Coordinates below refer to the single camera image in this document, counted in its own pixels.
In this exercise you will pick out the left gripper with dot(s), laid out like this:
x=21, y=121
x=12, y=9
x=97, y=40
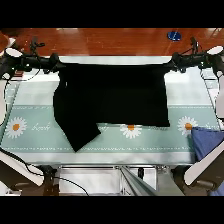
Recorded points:
x=55, y=63

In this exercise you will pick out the blue garment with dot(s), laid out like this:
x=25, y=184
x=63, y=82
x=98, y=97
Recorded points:
x=208, y=143

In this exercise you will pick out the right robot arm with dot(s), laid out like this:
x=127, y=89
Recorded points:
x=200, y=60

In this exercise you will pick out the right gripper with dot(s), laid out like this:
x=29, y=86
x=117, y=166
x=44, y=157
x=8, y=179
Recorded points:
x=175, y=62

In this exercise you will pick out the blue round object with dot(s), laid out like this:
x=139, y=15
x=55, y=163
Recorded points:
x=174, y=35

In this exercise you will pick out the black T-shirt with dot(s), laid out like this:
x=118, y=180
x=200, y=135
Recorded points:
x=113, y=96

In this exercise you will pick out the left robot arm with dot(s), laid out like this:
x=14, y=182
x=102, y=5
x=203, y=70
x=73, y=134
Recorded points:
x=28, y=62

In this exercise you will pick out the silver frame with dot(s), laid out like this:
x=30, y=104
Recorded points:
x=133, y=180

